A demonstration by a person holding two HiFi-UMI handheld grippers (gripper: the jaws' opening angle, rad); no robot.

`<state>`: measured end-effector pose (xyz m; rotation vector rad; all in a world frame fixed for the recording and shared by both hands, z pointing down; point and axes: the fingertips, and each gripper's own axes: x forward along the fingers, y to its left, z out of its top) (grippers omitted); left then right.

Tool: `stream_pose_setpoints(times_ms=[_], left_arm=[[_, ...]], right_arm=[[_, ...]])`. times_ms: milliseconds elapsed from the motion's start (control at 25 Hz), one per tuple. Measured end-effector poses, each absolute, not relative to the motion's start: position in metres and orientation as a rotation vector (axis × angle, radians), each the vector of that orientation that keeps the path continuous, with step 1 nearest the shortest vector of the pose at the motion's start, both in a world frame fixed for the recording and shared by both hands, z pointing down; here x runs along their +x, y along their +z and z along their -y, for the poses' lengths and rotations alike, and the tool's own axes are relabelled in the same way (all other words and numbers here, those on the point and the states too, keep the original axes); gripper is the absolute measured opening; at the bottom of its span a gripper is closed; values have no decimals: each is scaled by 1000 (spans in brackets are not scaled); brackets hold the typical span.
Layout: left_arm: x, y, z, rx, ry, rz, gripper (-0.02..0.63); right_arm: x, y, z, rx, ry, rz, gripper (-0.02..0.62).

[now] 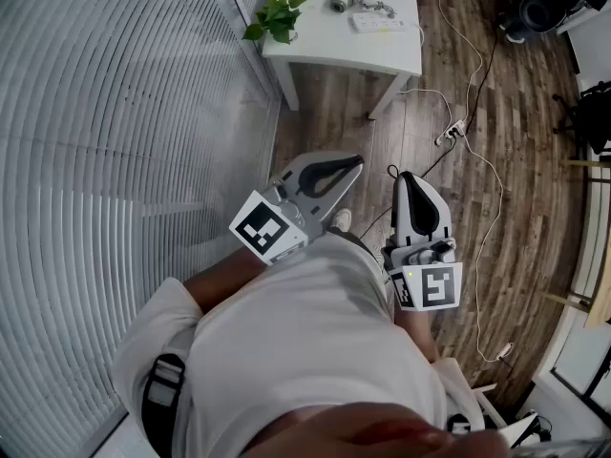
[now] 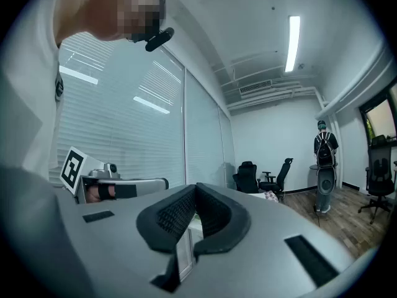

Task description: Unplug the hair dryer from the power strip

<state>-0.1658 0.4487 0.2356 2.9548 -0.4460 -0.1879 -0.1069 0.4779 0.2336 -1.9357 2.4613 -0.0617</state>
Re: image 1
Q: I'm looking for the small white extension socket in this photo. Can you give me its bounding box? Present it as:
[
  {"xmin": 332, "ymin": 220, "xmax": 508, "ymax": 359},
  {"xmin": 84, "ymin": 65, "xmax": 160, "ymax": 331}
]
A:
[{"xmin": 434, "ymin": 118, "xmax": 468, "ymax": 146}]

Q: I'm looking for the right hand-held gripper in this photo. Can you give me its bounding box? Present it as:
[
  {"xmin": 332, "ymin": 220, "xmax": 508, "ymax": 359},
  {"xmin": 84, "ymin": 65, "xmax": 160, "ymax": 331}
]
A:
[{"xmin": 384, "ymin": 171, "xmax": 463, "ymax": 312}]

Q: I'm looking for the white table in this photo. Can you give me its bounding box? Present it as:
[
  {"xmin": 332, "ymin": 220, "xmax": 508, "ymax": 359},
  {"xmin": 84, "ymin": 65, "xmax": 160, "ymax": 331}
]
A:
[{"xmin": 261, "ymin": 0, "xmax": 424, "ymax": 121}]

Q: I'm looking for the person's right forearm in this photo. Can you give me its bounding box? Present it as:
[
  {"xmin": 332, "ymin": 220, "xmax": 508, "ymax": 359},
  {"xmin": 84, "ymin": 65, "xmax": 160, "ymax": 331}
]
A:
[{"xmin": 393, "ymin": 306, "xmax": 440, "ymax": 364}]

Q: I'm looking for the green potted plant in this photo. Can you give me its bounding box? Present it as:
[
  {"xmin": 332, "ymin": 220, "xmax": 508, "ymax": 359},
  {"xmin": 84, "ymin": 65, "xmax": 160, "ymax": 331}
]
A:
[{"xmin": 242, "ymin": 0, "xmax": 314, "ymax": 46}]

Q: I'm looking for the black swivel chair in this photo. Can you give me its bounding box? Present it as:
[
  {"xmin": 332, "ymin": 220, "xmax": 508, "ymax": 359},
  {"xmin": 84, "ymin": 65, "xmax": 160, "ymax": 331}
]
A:
[{"xmin": 552, "ymin": 81, "xmax": 611, "ymax": 156}]

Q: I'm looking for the person's head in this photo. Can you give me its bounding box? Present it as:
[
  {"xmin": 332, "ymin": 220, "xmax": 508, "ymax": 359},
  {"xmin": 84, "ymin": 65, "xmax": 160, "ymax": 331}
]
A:
[{"xmin": 257, "ymin": 401, "xmax": 512, "ymax": 458}]

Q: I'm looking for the light wooden furniture frame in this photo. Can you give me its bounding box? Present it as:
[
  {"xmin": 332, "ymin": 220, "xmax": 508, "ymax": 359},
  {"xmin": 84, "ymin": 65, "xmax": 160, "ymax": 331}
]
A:
[{"xmin": 543, "ymin": 155, "xmax": 611, "ymax": 328}]

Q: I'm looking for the black shoulder strap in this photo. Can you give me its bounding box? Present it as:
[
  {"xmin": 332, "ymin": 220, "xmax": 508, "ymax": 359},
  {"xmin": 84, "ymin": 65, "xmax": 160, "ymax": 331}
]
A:
[
  {"xmin": 141, "ymin": 353, "xmax": 188, "ymax": 452},
  {"xmin": 446, "ymin": 412, "xmax": 478, "ymax": 436}
]

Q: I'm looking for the person's white shoe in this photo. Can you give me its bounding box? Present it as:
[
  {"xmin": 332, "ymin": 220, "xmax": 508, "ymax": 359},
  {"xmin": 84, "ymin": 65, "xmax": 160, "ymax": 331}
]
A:
[{"xmin": 327, "ymin": 207, "xmax": 353, "ymax": 234}]

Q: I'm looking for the white power strip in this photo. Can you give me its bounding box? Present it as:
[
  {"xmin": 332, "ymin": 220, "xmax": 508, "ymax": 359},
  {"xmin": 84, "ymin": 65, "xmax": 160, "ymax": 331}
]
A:
[{"xmin": 351, "ymin": 11, "xmax": 409, "ymax": 34}]

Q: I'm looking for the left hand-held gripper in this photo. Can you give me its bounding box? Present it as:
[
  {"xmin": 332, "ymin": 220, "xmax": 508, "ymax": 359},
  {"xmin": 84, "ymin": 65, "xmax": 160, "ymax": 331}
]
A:
[{"xmin": 228, "ymin": 152, "xmax": 366, "ymax": 265}]

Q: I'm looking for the person's left forearm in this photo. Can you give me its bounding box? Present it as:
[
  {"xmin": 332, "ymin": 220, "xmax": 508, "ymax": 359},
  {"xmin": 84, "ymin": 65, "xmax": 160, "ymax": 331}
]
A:
[{"xmin": 182, "ymin": 244, "xmax": 268, "ymax": 317}]

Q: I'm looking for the white desk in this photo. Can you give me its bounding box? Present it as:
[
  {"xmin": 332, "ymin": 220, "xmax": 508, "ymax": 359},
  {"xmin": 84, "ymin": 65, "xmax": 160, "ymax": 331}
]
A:
[{"xmin": 556, "ymin": 0, "xmax": 611, "ymax": 36}]

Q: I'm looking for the person's white shirt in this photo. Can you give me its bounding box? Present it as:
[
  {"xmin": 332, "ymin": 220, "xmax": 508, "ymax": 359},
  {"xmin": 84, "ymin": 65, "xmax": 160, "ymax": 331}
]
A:
[{"xmin": 112, "ymin": 230, "xmax": 478, "ymax": 458}]

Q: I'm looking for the black cable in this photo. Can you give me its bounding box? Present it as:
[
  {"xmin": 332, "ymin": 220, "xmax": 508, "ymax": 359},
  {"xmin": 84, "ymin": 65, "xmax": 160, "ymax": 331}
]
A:
[{"xmin": 414, "ymin": 29, "xmax": 501, "ymax": 180}]

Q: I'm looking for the white cable with adapter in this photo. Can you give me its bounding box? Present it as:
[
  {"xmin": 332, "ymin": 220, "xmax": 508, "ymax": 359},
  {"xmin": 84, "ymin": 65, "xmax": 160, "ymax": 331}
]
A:
[{"xmin": 461, "ymin": 135, "xmax": 516, "ymax": 364}]

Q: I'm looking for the long white cable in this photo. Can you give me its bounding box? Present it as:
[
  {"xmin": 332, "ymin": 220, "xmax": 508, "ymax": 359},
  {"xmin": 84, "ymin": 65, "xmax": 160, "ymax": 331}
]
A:
[{"xmin": 437, "ymin": 0, "xmax": 484, "ymax": 128}]

